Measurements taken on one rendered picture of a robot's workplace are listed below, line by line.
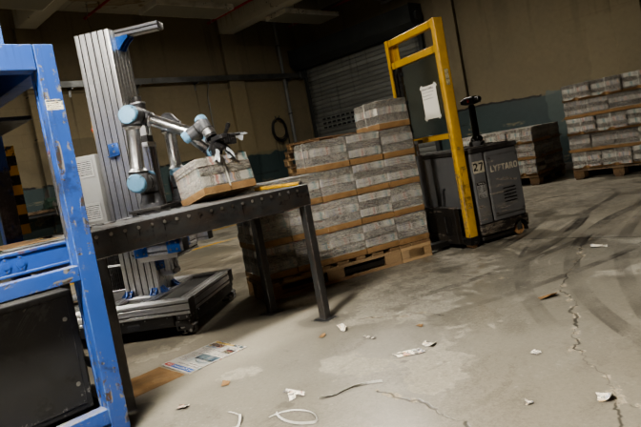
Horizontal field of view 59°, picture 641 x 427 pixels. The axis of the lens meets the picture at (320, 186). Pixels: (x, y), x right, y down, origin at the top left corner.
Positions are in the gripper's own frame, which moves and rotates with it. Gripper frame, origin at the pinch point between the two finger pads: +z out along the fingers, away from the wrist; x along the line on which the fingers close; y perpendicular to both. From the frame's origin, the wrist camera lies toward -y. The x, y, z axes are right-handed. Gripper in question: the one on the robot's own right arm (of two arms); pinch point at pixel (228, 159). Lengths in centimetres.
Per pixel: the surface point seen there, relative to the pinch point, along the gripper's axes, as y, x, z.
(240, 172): 9.6, -11.3, 4.6
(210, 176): 9.2, 10.7, 3.7
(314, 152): 24, -93, -8
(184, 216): -17, 56, 39
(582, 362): -101, -10, 186
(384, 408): -62, 51, 159
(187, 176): 19.8, 17.2, -6.0
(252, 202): -16.5, 15.1, 40.4
